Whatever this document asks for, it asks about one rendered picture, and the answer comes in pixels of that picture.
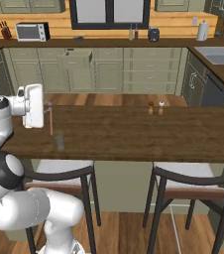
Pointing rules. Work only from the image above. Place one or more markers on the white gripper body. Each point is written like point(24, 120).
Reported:
point(34, 105)

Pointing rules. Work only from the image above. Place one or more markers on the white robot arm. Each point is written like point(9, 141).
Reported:
point(15, 205)

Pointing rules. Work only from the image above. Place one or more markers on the clear glass cup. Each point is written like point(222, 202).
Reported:
point(59, 141)

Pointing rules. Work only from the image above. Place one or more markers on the open green drawer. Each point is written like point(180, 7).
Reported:
point(75, 60)

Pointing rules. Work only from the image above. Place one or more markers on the black stool with white seat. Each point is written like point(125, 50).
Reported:
point(67, 178)
point(183, 185)

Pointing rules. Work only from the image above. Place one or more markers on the small dark object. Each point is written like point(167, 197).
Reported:
point(79, 38)

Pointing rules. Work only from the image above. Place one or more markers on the white toaster oven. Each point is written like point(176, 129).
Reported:
point(31, 32)

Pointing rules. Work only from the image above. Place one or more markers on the wooden knife block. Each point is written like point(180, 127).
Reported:
point(6, 32)

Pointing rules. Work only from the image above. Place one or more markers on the green lower cupboard run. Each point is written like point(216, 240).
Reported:
point(143, 71)

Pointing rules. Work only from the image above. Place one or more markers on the wooden pepper shaker dark top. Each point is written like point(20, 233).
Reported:
point(151, 109)

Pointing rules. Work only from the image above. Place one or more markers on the clear oil bottle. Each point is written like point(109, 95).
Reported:
point(131, 33)

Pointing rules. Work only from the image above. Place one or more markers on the black framed window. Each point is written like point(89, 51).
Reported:
point(109, 13)

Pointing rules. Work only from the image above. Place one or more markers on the dark bottle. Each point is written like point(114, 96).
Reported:
point(136, 33)

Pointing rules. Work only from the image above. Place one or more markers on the wooden salt shaker white top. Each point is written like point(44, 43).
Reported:
point(161, 109)

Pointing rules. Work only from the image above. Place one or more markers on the green side cupboard run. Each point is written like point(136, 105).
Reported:
point(193, 79)

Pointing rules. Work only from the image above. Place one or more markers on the green upper cupboard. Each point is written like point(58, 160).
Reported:
point(171, 5)

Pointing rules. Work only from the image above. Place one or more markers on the black dishwasher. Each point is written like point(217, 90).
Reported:
point(214, 91)

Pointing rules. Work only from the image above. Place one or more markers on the white paper towel roll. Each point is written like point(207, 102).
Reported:
point(202, 31)

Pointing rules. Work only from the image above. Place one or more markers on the steel sink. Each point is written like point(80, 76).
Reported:
point(219, 55)

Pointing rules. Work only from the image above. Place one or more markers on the white wall socket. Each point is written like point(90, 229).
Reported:
point(194, 21)

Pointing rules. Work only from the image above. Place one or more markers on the rail with hanging tools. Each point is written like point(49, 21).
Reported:
point(223, 28)

